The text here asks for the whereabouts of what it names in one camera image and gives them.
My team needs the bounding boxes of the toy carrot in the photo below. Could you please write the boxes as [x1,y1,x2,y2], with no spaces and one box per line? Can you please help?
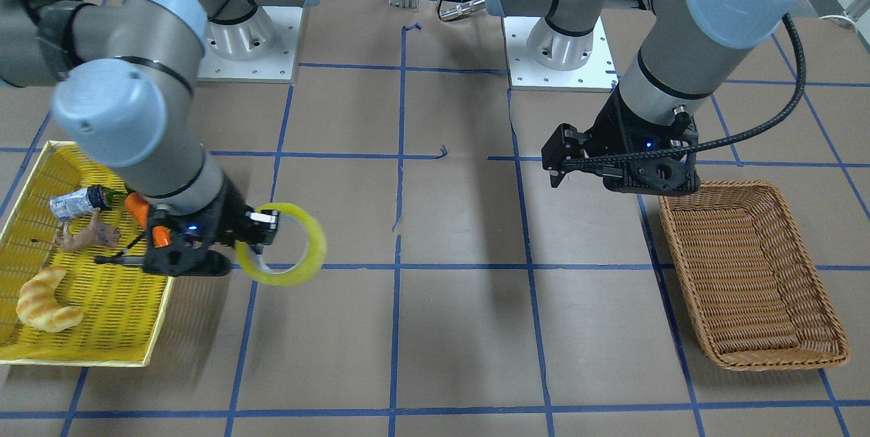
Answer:
[124,192,171,247]

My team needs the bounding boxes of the yellow tape roll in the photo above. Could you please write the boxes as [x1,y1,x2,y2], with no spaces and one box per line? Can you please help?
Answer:
[235,203,327,286]

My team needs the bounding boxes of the yellow plastic basket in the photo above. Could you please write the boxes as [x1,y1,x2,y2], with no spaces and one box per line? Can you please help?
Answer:
[1,141,174,368]

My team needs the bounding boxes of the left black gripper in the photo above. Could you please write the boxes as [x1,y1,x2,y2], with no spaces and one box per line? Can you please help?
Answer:
[541,88,700,194]

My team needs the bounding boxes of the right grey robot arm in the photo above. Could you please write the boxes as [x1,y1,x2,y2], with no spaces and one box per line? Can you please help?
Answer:
[2,0,326,286]

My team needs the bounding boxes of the toy croissant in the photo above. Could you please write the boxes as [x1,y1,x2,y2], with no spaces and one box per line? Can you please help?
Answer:
[16,266,85,334]

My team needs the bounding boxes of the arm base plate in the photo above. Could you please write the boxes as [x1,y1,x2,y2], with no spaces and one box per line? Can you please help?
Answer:
[502,17,619,92]
[198,6,305,84]

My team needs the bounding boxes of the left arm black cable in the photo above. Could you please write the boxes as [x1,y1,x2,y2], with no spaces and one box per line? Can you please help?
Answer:
[557,12,807,169]

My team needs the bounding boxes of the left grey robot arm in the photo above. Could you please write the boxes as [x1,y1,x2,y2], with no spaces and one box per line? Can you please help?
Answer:
[485,0,807,196]

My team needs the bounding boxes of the small silver can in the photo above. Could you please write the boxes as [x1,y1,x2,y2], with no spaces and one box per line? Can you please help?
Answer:
[48,184,119,223]

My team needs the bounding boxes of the brown toy lion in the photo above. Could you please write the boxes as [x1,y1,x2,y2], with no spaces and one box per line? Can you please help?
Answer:
[30,208,121,252]

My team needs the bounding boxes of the brown wicker basket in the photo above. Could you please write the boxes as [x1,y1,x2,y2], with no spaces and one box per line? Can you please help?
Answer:
[659,180,852,371]

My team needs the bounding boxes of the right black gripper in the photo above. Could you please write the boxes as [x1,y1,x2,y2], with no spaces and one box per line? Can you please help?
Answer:
[95,177,281,278]

